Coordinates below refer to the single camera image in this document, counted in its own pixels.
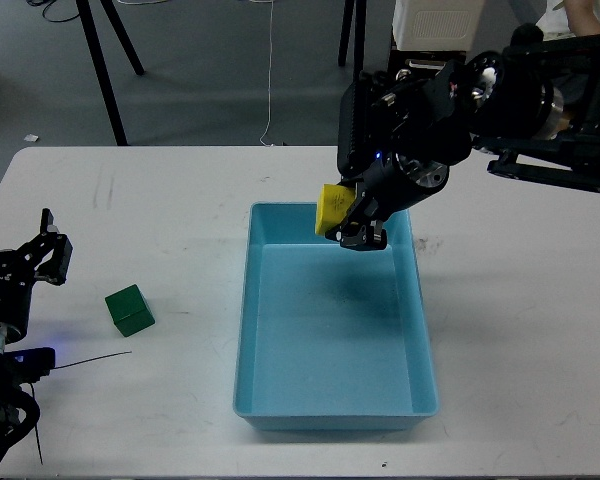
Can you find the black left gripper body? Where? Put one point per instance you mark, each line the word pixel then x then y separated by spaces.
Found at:
pixel 16 284

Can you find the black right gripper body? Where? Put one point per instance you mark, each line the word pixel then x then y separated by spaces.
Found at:
pixel 393 183

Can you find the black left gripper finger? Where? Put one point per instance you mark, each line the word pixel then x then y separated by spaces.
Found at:
pixel 47 256

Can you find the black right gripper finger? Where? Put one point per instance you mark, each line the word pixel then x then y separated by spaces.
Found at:
pixel 362 229
pixel 350 187

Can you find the yellow wooden block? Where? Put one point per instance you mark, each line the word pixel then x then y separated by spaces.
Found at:
pixel 331 208

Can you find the green wooden block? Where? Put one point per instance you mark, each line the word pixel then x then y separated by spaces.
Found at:
pixel 129 311

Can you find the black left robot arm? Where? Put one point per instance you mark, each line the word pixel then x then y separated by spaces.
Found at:
pixel 19 411

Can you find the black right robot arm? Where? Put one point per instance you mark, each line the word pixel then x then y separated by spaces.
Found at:
pixel 534 107

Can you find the black storage box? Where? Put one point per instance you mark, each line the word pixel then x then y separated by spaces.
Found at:
pixel 421 64

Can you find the blue plastic bin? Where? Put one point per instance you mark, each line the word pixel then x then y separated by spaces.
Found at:
pixel 331 338

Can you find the black tripod legs right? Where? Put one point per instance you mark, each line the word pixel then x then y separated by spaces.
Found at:
pixel 353 27

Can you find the seated person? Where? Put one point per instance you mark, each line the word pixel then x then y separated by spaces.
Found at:
pixel 569 18

